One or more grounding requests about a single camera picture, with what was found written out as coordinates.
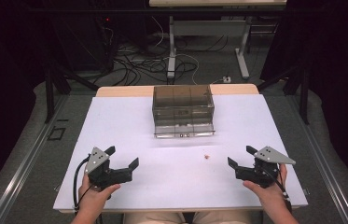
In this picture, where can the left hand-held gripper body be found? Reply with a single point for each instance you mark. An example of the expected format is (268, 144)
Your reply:
(101, 172)

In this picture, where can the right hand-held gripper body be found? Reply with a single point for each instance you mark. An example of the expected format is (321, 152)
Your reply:
(260, 171)

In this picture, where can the person's left hand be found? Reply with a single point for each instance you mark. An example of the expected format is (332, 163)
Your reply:
(93, 196)

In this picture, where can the person's right hand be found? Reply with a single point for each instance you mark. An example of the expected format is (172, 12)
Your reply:
(269, 194)

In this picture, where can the small pink crumb-like piece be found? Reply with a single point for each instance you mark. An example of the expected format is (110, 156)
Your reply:
(206, 156)

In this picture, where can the white table mat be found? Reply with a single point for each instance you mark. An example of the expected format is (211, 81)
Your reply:
(168, 174)

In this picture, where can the person's legs in beige pants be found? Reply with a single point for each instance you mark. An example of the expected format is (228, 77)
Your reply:
(156, 218)

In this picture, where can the wooden table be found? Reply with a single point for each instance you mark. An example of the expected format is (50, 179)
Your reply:
(125, 91)

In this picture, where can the clear plastic drawer box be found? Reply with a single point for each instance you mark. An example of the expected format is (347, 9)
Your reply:
(182, 109)

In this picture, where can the white power strip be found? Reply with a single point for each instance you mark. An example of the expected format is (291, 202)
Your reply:
(227, 79)

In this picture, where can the black metal stand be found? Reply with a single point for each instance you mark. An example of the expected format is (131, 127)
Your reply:
(50, 93)
(303, 93)

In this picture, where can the dark equipment rack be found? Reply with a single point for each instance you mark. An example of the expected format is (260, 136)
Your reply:
(84, 40)

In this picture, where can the white desk with metal legs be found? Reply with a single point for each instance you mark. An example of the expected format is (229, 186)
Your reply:
(209, 28)

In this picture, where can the metal floor rail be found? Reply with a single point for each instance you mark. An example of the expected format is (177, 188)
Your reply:
(324, 168)
(22, 174)

